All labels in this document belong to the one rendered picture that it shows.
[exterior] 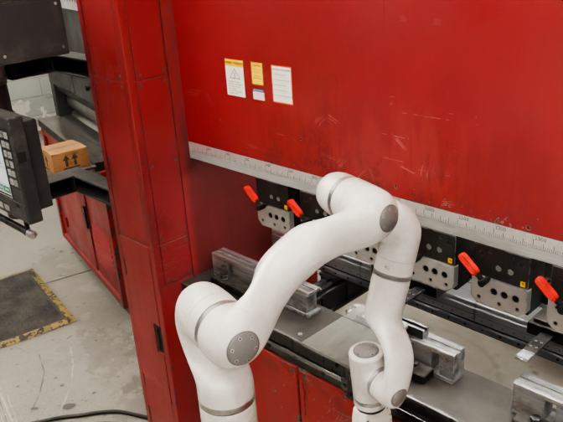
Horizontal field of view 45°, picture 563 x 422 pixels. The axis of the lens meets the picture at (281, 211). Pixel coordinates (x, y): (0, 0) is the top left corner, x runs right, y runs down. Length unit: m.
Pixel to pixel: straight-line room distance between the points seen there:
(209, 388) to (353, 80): 0.89
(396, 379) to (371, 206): 0.43
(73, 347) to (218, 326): 2.79
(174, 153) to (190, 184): 0.14
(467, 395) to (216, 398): 0.82
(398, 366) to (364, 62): 0.77
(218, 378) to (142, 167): 1.13
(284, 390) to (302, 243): 1.08
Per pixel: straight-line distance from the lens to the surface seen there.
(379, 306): 1.59
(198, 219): 2.58
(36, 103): 8.57
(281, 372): 2.35
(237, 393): 1.42
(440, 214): 1.79
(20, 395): 3.78
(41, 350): 4.09
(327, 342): 1.96
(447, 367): 2.01
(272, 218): 2.23
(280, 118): 2.08
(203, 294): 1.38
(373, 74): 1.81
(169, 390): 2.84
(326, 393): 2.23
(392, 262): 1.56
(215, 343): 1.30
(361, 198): 1.39
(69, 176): 2.90
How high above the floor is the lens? 2.09
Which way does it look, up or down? 23 degrees down
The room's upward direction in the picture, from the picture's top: 4 degrees counter-clockwise
